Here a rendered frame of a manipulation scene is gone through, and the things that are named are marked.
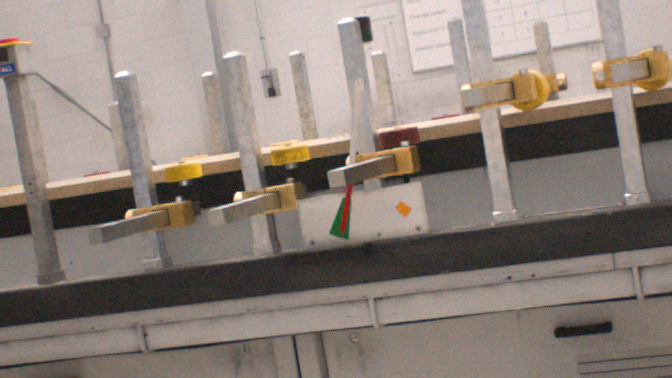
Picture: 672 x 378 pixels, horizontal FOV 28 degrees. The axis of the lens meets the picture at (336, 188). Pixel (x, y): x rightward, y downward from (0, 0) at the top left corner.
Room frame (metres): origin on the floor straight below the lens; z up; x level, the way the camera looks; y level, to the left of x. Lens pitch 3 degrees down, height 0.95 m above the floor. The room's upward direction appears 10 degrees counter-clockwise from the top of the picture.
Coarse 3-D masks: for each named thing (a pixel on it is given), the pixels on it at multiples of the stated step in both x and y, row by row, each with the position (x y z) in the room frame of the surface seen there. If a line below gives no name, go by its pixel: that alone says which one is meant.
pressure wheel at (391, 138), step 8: (400, 128) 2.65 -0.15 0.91; (408, 128) 2.64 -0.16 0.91; (416, 128) 2.66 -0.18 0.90; (384, 136) 2.65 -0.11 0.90; (392, 136) 2.64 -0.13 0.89; (400, 136) 2.64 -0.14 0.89; (408, 136) 2.64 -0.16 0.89; (416, 136) 2.65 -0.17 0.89; (384, 144) 2.66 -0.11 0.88; (392, 144) 2.64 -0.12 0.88; (400, 144) 2.64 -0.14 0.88; (408, 176) 2.67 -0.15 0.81
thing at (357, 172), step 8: (368, 160) 2.48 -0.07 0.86; (376, 160) 2.47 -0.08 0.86; (384, 160) 2.51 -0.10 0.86; (392, 160) 2.56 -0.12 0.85; (344, 168) 2.31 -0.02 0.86; (352, 168) 2.33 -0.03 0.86; (360, 168) 2.37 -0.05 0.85; (368, 168) 2.41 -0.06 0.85; (376, 168) 2.46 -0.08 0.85; (384, 168) 2.50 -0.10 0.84; (392, 168) 2.55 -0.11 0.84; (328, 176) 2.29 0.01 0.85; (336, 176) 2.29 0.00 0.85; (344, 176) 2.28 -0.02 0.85; (352, 176) 2.32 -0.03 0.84; (360, 176) 2.36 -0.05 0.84; (368, 176) 2.41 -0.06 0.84; (336, 184) 2.29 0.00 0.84; (344, 184) 2.28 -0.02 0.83; (352, 184) 2.32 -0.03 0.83
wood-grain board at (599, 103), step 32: (608, 96) 2.77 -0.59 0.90; (640, 96) 2.58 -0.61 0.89; (384, 128) 3.46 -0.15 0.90; (448, 128) 2.71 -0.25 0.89; (480, 128) 2.69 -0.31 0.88; (192, 160) 3.53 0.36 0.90; (224, 160) 2.88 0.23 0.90; (0, 192) 3.60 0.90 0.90; (64, 192) 3.02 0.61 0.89; (96, 192) 2.99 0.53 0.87
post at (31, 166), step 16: (16, 80) 2.85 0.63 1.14; (16, 96) 2.85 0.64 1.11; (16, 112) 2.85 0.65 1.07; (32, 112) 2.87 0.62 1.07; (16, 128) 2.85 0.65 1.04; (32, 128) 2.86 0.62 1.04; (16, 144) 2.86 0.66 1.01; (32, 144) 2.85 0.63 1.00; (32, 160) 2.85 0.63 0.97; (32, 176) 2.85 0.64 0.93; (32, 192) 2.85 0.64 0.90; (32, 208) 2.85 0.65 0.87; (48, 208) 2.87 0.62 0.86; (32, 224) 2.85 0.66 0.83; (48, 224) 2.86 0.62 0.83; (48, 240) 2.85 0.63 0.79; (48, 256) 2.85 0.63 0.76; (48, 272) 2.85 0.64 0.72; (64, 272) 2.88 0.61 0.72
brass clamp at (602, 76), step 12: (612, 60) 2.42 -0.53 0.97; (624, 60) 2.42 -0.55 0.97; (636, 60) 2.41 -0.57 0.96; (648, 60) 2.40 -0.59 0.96; (660, 60) 2.39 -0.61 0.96; (600, 72) 2.43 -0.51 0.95; (660, 72) 2.40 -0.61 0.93; (600, 84) 2.44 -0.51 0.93; (612, 84) 2.42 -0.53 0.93; (624, 84) 2.42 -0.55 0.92
